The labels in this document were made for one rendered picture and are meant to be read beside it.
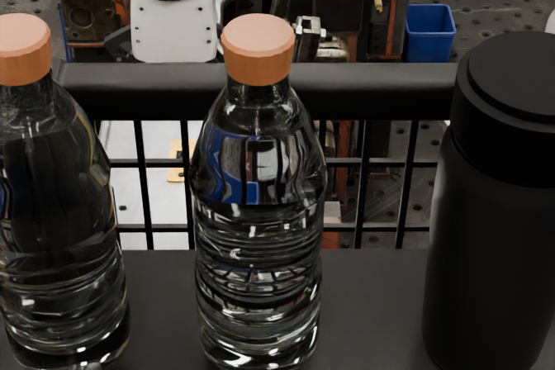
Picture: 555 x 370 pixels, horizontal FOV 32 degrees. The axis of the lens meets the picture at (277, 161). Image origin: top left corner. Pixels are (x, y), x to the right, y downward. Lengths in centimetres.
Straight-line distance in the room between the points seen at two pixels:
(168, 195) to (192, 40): 22
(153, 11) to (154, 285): 61
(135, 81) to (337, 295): 17
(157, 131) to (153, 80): 84
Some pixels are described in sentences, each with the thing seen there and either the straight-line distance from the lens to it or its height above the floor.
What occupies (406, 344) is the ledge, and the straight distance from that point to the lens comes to 54.
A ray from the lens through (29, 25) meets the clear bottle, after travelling 42.
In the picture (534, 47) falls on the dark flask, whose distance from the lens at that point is 44.
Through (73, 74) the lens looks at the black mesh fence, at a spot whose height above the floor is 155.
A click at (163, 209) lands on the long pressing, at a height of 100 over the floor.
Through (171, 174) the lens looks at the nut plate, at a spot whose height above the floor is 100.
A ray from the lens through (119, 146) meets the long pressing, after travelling 133.
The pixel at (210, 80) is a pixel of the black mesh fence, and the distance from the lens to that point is 51.
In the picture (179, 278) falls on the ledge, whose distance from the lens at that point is 57.
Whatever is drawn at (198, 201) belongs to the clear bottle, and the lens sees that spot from 44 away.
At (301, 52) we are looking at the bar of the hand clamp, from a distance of 117.
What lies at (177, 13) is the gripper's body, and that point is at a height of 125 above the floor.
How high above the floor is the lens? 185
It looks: 41 degrees down
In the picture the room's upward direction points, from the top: 1 degrees clockwise
